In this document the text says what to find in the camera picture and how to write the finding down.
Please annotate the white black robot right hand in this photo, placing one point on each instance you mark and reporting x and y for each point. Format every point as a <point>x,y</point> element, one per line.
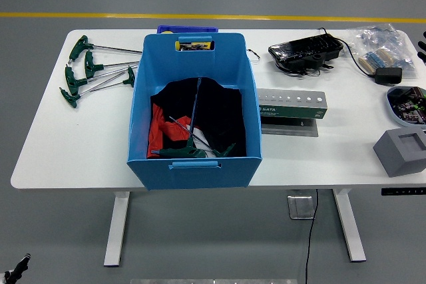
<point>423,49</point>

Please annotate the black white robot left hand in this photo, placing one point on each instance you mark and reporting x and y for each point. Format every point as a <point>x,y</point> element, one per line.
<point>16,270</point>

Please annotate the green grey hex key stand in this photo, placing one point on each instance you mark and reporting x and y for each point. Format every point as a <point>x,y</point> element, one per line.
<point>293,111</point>

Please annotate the blue plastic storage box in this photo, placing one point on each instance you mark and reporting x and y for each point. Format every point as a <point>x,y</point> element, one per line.
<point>199,177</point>

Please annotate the black power adapter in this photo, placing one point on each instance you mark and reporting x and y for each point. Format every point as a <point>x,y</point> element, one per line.
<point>389,76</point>

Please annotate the clear plastic parts bag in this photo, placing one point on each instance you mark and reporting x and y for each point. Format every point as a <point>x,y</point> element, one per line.
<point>379,36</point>

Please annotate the beige blue resistor strip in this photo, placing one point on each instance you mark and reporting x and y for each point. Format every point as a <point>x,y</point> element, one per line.
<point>376,59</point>

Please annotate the white tray with circuit boards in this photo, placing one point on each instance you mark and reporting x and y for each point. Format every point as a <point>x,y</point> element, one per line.
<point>406,107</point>

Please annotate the white table leg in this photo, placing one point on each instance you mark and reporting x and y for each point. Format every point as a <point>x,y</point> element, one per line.
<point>349,230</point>
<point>116,230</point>

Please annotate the grey block with recess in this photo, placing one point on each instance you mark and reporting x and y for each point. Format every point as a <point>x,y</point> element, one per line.
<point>392,154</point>

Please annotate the black plastic tray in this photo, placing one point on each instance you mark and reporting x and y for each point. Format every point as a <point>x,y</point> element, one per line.
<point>306,51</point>

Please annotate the black table control panel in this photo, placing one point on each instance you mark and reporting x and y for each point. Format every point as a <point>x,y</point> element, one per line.
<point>402,192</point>

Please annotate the silver floor plate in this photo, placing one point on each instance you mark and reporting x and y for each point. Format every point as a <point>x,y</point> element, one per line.
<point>299,207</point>

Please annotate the black orange garment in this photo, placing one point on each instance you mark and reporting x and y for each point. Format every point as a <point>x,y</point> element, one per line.
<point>226,114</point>

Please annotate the dark blue plastic bin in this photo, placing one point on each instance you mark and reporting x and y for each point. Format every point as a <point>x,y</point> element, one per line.
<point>186,28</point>

